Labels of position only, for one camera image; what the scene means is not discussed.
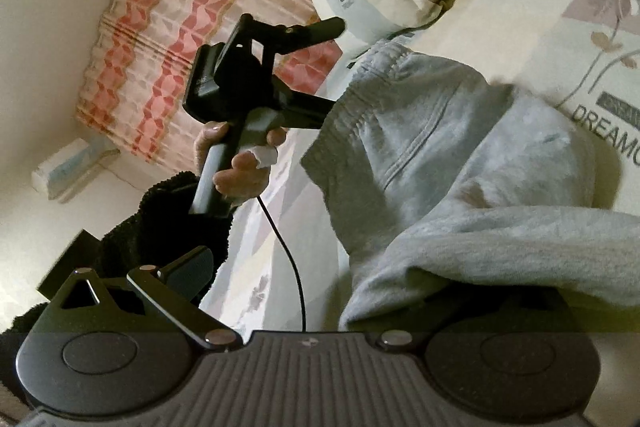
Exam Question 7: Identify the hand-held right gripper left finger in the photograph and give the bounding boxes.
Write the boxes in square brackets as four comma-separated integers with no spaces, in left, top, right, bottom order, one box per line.
[35,246,246,350]

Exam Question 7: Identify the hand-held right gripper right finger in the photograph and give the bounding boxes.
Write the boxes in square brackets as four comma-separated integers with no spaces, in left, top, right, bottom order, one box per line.
[375,302,453,351]

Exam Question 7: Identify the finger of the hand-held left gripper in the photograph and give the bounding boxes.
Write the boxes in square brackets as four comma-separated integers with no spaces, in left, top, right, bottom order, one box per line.
[227,13,347,75]
[272,88,337,132]

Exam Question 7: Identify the gray sweatpants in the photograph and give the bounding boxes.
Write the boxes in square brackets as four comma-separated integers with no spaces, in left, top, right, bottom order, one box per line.
[300,39,640,333]

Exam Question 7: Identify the person's left hand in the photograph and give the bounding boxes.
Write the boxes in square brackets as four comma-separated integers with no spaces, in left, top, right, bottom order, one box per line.
[194,121,287,208]

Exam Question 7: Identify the patterned pink curtain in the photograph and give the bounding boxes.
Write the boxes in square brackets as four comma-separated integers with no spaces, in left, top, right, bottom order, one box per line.
[75,0,346,172]

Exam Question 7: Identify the white air conditioner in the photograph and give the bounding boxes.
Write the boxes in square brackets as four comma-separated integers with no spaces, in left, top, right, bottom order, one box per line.
[31,137,122,204]

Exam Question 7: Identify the checked bed sheet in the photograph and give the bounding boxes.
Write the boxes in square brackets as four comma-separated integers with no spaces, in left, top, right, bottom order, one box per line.
[197,0,640,413]

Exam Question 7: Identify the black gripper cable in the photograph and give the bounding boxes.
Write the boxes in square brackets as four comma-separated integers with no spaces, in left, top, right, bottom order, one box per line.
[256,194,307,333]

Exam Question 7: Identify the black wall television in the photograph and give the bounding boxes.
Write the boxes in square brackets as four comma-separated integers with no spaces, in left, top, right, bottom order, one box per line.
[37,229,101,303]

